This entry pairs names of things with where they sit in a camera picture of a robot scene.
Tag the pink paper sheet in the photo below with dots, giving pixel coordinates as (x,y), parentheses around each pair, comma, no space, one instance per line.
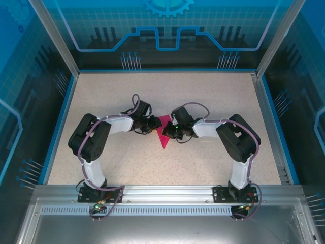
(163,139)

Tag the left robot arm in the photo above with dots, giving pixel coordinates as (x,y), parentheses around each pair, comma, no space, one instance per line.
(89,142)

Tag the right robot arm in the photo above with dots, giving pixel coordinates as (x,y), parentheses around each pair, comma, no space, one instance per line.
(241,142)

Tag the grey metal tray panel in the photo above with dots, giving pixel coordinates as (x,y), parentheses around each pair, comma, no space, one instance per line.
(162,228)

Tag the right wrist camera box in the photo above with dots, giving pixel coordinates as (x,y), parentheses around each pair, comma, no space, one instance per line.
(173,118)

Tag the blue table border frame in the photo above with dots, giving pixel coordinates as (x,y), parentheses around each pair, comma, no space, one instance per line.
(167,70)

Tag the aluminium mounting rail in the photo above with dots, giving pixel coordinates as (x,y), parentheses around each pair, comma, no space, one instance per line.
(167,193)

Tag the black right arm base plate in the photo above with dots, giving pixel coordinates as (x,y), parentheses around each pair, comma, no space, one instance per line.
(221,194)

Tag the aluminium side rail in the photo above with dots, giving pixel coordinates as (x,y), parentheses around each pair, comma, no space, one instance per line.
(264,101)

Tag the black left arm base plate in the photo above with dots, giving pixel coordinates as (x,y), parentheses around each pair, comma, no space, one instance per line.
(87,197)

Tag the aluminium frame post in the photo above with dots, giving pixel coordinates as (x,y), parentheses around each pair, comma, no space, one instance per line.
(56,38)
(279,38)

